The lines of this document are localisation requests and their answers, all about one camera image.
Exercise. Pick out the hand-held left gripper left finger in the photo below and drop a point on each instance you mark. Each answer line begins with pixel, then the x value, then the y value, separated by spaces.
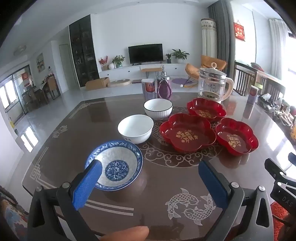
pixel 87 183

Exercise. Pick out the purple thermos jug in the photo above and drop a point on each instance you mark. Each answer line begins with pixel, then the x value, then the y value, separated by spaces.
pixel 164 89

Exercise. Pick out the sliding glass door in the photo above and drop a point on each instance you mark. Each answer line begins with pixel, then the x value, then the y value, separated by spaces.
pixel 13 92

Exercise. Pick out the cardboard box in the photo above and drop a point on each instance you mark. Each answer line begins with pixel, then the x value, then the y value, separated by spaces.
pixel 97 83

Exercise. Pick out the white bowl with dark rim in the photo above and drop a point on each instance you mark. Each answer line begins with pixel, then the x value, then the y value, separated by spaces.
pixel 158 107

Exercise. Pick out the white and red tin can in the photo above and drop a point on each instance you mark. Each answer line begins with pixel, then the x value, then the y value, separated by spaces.
pixel 148 89
pixel 252 93

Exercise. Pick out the white round vase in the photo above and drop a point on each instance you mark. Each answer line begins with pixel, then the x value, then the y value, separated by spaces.
pixel 111 66

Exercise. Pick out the white sheer curtain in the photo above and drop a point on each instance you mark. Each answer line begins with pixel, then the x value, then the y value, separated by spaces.
pixel 279 46

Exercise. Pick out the orange lounge chair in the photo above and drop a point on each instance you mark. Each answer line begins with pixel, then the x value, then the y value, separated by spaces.
pixel 214 63
pixel 192 70

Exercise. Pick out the white television cabinet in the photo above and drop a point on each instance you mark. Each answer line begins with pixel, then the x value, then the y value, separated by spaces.
pixel 124 71

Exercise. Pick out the standing air conditioner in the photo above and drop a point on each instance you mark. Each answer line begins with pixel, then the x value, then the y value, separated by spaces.
pixel 209 37

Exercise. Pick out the large red flower-shaped plate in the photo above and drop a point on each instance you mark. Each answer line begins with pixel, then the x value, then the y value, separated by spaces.
pixel 187 136

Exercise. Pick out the framed wall picture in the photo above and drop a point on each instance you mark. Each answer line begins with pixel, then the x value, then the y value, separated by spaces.
pixel 40 62

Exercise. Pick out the wooden stool with metal legs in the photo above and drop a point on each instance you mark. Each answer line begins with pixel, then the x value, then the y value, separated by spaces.
pixel 150 69

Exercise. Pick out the white door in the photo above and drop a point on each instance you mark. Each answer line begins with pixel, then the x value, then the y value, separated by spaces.
pixel 64 64

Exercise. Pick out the wooden slatted bench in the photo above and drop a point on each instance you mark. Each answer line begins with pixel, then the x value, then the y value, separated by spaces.
pixel 245 78

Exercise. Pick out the floral chair cushion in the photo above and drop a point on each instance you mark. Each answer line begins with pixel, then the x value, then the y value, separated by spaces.
pixel 10 213

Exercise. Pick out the dark tray of small items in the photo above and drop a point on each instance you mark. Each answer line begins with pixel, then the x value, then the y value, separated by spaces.
pixel 267 103

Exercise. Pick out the person's left hand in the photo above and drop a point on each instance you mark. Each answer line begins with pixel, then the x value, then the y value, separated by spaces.
pixel 124 234

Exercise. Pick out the plain white bowl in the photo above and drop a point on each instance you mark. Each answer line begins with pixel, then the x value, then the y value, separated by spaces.
pixel 135 127

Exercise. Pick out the grey curtain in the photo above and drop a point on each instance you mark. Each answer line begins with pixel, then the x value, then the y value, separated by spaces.
pixel 223 32

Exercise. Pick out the black glass display cabinet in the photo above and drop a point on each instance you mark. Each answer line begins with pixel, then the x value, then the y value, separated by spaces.
pixel 84 51

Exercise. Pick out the red flowers in vase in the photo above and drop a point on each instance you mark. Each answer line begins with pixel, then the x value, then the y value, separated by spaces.
pixel 103 62

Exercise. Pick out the blue patterned porcelain bowl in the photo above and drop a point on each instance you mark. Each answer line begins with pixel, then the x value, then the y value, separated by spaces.
pixel 115 170

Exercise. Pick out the orange fuzzy cloth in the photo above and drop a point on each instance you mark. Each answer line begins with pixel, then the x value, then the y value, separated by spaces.
pixel 281 213

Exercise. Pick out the basket of snacks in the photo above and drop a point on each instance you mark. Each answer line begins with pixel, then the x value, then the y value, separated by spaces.
pixel 283 117

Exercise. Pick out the wooden dining chair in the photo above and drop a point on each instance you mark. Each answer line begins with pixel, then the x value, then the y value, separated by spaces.
pixel 53 85

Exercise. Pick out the large leafy potted plant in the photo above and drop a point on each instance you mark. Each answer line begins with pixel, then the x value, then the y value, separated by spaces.
pixel 180 55

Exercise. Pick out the small potted plant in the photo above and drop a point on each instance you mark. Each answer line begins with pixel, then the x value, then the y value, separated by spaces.
pixel 168 58

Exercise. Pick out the beige pet bed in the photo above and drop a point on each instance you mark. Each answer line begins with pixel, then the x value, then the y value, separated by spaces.
pixel 119 83

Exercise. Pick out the red bag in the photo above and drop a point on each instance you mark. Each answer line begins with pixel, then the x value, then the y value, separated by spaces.
pixel 257 67

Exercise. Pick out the small red flower-shaped plate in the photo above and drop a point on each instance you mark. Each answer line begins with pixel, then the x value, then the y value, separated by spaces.
pixel 205 111
pixel 235 139

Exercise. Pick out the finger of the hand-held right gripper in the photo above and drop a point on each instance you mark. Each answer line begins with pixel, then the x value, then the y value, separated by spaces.
pixel 274 166

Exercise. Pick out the flat screen television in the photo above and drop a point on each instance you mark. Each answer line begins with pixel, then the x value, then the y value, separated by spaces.
pixel 145 53

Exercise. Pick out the red wall calendar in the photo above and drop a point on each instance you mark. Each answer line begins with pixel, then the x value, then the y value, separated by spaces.
pixel 239 32

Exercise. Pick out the round ceiling light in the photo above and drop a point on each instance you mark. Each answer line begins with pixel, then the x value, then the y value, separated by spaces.
pixel 19 50

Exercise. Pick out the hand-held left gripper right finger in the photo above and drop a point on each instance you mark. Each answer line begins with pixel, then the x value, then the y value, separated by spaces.
pixel 214 185

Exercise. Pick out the glass electric kettle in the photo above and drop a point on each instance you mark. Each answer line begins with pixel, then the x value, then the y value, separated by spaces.
pixel 211 83

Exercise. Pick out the purple round floor mat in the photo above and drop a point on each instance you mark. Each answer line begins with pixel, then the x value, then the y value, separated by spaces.
pixel 180 81

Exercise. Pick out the green potted plant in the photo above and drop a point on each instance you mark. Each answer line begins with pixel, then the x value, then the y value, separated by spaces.
pixel 118 60

